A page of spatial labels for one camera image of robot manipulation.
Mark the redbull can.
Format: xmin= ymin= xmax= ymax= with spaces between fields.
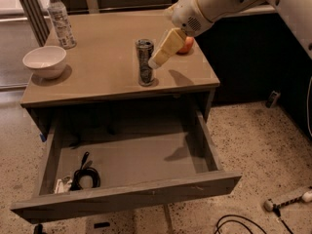
xmin=136 ymin=39 xmax=154 ymax=87

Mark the metal railing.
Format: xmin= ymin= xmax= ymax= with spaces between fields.
xmin=19 ymin=0 xmax=278 ymax=46

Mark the clear plastic water bottle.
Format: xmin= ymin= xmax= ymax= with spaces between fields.
xmin=47 ymin=0 xmax=76 ymax=49

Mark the black floor cable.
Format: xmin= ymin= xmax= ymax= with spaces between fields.
xmin=214 ymin=208 xmax=295 ymax=234

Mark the black coiled cable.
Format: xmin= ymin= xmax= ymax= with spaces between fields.
xmin=69 ymin=151 xmax=101 ymax=191

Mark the white ceramic bowl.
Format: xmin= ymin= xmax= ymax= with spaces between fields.
xmin=22 ymin=46 xmax=66 ymax=79

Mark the small grey floor device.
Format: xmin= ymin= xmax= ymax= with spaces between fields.
xmin=265 ymin=91 xmax=281 ymax=108

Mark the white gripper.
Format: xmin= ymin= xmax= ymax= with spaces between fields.
xmin=148 ymin=0 xmax=214 ymax=69

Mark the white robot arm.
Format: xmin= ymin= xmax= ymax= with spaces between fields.
xmin=148 ymin=0 xmax=312 ymax=69

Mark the small white packet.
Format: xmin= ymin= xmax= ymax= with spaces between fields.
xmin=54 ymin=176 xmax=72 ymax=194

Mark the red apple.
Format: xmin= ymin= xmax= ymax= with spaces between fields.
xmin=177 ymin=37 xmax=194 ymax=55

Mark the open grey top drawer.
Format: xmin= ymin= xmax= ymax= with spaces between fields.
xmin=11 ymin=109 xmax=242 ymax=223

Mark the white power strip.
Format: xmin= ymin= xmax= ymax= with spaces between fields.
xmin=263 ymin=186 xmax=312 ymax=212

